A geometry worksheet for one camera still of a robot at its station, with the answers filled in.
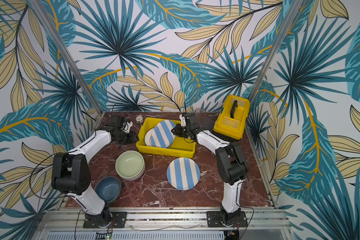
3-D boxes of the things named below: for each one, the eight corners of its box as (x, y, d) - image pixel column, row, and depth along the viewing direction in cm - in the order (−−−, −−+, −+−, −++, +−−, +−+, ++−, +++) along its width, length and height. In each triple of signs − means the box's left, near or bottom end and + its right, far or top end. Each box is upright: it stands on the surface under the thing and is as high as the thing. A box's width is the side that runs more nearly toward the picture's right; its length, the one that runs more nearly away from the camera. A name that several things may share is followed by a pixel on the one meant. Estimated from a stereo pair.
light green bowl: (118, 183, 87) (111, 175, 78) (124, 158, 96) (119, 150, 87) (143, 183, 87) (139, 176, 78) (147, 159, 96) (144, 150, 88)
